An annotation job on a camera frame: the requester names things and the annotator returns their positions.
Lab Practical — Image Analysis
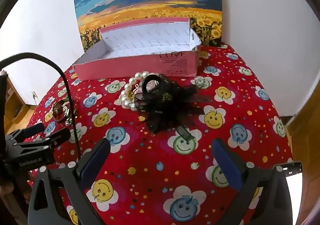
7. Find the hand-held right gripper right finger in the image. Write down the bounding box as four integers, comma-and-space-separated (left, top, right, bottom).
211, 139, 293, 225

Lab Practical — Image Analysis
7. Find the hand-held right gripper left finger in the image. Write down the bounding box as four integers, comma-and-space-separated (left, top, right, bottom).
27, 137, 112, 225

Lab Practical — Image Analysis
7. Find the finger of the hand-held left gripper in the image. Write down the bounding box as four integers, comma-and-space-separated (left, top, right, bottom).
16, 128, 71, 152
6, 123, 46, 142

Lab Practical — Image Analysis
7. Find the gold bracelet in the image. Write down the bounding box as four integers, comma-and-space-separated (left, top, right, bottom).
52, 100, 71, 123

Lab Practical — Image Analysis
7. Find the white pearl bracelet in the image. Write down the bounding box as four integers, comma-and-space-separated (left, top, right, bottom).
120, 71, 160, 111

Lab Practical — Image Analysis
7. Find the black lace hair bow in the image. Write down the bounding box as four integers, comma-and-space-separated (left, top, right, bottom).
134, 73, 213, 140

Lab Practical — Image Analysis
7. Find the pink cardboard box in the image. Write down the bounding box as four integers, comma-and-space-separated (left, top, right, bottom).
72, 17, 202, 81

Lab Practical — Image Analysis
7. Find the wooden shelf unit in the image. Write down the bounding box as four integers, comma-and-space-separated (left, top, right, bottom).
0, 70, 35, 135

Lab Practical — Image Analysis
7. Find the red smiley flower tablecloth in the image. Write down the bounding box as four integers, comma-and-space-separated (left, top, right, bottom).
25, 42, 294, 225

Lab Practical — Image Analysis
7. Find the black smartphone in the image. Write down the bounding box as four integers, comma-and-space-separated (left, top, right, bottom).
272, 162, 303, 225

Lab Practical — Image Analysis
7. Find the wooden door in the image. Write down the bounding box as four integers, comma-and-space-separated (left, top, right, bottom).
286, 85, 320, 225

